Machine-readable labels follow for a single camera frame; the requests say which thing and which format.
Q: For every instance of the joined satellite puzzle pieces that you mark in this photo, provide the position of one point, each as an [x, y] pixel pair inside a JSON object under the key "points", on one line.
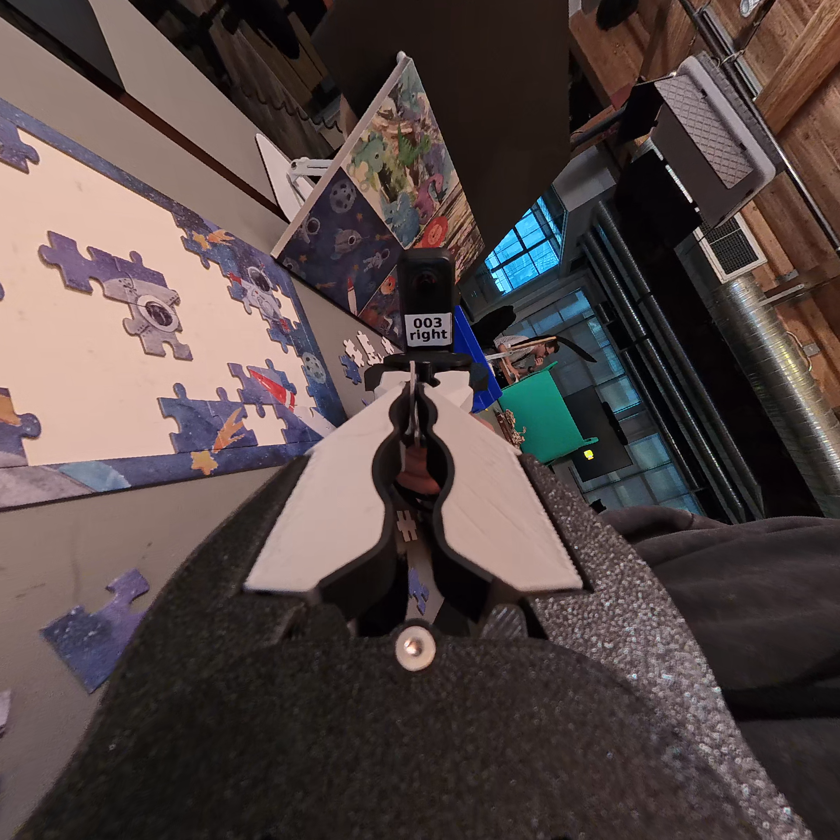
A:
{"points": [[151, 308]]}

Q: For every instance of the dark blue puzzle piece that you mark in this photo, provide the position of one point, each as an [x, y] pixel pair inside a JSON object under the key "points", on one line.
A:
{"points": [[184, 420]]}

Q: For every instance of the blue plastic bin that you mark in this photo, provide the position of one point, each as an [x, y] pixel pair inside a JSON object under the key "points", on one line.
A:
{"points": [[472, 354]]}

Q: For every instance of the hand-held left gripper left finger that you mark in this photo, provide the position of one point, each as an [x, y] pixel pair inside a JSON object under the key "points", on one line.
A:
{"points": [[321, 525]]}

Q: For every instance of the star print puzzle piece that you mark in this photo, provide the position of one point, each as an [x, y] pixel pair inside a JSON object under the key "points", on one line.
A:
{"points": [[13, 433]]}

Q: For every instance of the person's right hand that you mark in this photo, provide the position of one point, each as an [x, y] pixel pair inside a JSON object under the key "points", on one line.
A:
{"points": [[417, 476]]}

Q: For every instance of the grey ceiling unit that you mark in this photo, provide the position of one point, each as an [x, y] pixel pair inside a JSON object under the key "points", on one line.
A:
{"points": [[715, 138]]}

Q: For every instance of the glass window wall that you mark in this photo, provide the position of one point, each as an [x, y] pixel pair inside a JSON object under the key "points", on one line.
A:
{"points": [[525, 249]]}

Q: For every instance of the printed puzzle box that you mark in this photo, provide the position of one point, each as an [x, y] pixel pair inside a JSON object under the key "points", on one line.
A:
{"points": [[394, 170]]}

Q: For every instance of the black rounded panel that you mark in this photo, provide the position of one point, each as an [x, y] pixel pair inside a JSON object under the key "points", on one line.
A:
{"points": [[59, 33]]}

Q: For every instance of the person's right forearm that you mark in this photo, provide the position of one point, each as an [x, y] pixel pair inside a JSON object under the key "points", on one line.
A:
{"points": [[722, 590]]}

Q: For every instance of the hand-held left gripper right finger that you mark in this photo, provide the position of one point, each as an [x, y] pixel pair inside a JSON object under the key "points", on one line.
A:
{"points": [[505, 525]]}

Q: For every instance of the adjoining grey desk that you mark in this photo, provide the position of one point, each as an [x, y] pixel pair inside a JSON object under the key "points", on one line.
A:
{"points": [[184, 98]]}

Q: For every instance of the black wall monitor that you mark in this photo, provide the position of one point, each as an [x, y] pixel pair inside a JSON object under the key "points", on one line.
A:
{"points": [[600, 433]]}

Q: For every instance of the wooden easel frame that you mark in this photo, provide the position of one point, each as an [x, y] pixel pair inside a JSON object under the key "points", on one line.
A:
{"points": [[525, 341]]}

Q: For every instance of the white vent grille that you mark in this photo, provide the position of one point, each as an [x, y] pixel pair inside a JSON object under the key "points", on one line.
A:
{"points": [[732, 249]]}

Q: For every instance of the green plastic bin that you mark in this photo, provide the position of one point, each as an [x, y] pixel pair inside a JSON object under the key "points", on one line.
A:
{"points": [[538, 413]]}

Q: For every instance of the silver ventilation duct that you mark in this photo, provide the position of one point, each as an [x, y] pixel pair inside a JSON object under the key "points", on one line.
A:
{"points": [[774, 380]]}

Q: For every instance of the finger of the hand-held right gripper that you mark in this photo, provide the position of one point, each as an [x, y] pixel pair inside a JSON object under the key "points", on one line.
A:
{"points": [[387, 387], [453, 390]]}

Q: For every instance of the purple puzzle piece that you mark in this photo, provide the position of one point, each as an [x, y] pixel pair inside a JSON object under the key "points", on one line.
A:
{"points": [[95, 630]]}

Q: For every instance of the dark upright screen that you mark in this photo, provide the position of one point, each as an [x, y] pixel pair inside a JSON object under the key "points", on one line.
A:
{"points": [[459, 98]]}

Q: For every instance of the space puzzle board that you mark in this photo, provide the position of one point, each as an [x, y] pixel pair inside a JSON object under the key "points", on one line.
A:
{"points": [[79, 407]]}

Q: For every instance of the comet print puzzle piece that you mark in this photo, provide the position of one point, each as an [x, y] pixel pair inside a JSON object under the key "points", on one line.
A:
{"points": [[229, 420]]}

